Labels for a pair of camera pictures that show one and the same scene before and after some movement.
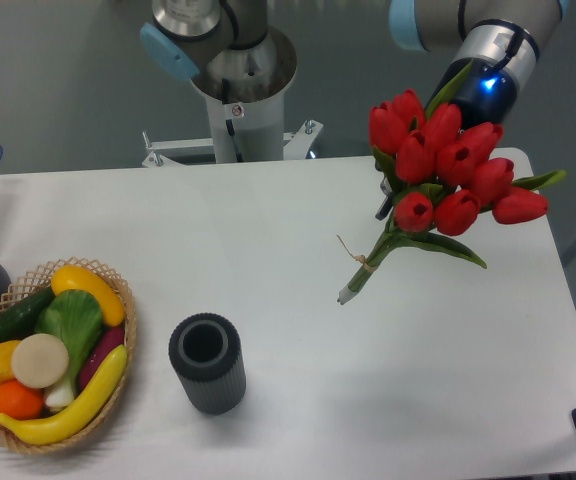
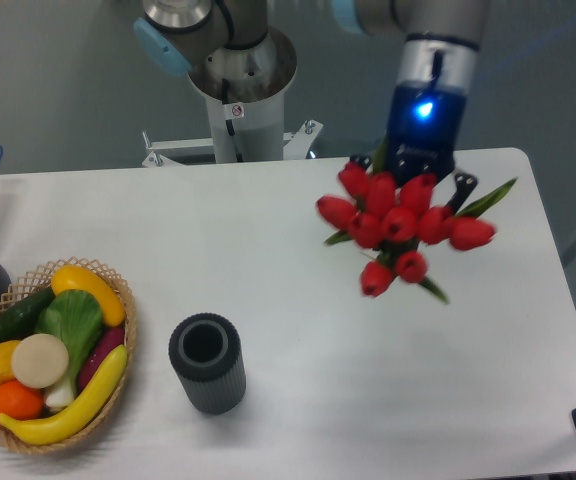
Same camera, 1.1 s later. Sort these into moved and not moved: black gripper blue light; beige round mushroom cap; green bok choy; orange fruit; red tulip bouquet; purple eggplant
Moved: red tulip bouquet; black gripper blue light
Not moved: green bok choy; beige round mushroom cap; purple eggplant; orange fruit
